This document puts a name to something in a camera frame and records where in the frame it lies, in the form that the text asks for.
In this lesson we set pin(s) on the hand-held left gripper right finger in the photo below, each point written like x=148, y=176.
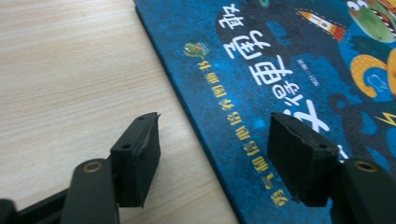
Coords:
x=299, y=161

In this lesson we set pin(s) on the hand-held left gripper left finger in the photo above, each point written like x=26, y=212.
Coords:
x=137, y=161

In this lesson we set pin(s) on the blue picture book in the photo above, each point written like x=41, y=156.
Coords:
x=249, y=62

